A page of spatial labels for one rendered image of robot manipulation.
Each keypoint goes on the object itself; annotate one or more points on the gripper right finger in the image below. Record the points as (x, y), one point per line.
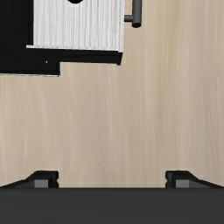
(180, 178)

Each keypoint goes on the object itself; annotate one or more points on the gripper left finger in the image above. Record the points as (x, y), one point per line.
(43, 178)

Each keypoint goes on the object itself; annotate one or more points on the open grey drawer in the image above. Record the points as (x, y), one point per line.
(75, 26)

